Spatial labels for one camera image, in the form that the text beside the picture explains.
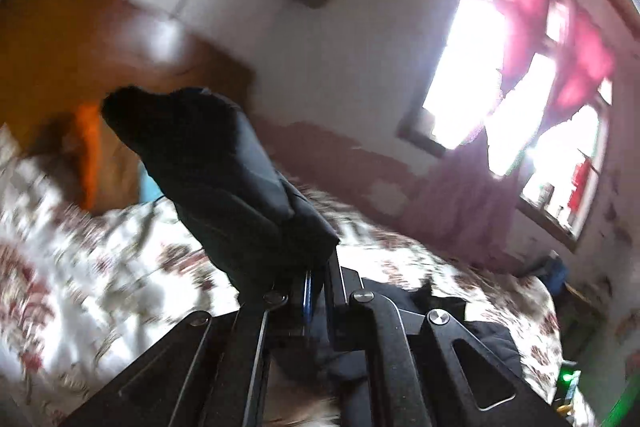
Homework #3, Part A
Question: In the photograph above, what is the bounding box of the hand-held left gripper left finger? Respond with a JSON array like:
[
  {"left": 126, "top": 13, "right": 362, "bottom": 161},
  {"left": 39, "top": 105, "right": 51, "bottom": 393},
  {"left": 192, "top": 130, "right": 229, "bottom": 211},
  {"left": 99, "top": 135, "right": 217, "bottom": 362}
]
[{"left": 60, "top": 269, "right": 319, "bottom": 427}]

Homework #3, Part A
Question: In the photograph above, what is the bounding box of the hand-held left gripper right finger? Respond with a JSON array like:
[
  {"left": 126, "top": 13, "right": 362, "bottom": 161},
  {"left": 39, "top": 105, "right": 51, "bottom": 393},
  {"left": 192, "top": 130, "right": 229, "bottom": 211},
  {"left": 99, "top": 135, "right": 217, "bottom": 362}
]
[{"left": 324, "top": 251, "right": 572, "bottom": 427}]

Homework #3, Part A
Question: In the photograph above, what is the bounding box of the black garment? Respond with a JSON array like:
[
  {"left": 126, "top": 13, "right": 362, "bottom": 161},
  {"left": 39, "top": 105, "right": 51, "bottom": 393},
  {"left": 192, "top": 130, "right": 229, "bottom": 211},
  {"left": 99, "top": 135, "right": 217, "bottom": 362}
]
[{"left": 102, "top": 86, "right": 523, "bottom": 427}]

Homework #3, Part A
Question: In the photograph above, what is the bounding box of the blue bag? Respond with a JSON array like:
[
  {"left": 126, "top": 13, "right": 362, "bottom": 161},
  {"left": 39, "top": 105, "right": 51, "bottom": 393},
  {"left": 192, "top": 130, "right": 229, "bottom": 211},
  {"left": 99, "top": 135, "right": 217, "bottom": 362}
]
[{"left": 541, "top": 251, "right": 569, "bottom": 294}]

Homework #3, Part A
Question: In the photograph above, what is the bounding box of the light blue cloth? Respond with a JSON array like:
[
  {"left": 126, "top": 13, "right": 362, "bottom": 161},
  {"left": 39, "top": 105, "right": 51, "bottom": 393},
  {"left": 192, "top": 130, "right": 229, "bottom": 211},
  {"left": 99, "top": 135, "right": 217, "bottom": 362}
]
[{"left": 139, "top": 167, "right": 167, "bottom": 204}]

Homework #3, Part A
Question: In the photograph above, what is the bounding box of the red window ornament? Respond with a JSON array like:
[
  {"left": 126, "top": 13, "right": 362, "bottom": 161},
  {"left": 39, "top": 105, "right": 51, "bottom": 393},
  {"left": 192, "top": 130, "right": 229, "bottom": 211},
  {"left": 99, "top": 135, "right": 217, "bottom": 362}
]
[{"left": 571, "top": 161, "right": 594, "bottom": 214}]

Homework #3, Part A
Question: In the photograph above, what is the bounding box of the floral bedspread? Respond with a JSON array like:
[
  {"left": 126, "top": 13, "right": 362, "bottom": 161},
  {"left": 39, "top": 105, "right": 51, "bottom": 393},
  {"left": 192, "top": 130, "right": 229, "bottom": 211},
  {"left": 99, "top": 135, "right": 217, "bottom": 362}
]
[{"left": 0, "top": 127, "right": 596, "bottom": 427}]

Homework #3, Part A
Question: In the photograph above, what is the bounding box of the window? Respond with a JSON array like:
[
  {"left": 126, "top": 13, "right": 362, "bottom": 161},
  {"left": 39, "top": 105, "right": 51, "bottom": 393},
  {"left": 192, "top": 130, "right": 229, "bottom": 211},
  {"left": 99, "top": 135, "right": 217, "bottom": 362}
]
[{"left": 397, "top": 0, "right": 614, "bottom": 253}]

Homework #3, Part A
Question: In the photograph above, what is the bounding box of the orange cloth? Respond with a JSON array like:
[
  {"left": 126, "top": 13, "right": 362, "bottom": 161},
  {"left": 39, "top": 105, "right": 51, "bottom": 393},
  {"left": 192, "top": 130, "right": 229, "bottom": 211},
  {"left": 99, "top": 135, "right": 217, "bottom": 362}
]
[{"left": 74, "top": 103, "right": 104, "bottom": 211}]

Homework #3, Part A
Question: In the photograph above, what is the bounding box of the bright pink window valance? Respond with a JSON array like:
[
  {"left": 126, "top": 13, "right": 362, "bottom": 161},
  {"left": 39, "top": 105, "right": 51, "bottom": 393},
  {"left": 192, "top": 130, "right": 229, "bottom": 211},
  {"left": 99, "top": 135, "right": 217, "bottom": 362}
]
[{"left": 472, "top": 0, "right": 617, "bottom": 148}]

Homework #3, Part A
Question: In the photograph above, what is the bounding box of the wooden headboard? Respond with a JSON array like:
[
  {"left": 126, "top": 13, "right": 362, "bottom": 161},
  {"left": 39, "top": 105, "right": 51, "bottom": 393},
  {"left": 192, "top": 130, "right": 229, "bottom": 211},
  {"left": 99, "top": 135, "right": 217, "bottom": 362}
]
[{"left": 0, "top": 0, "right": 256, "bottom": 208}]

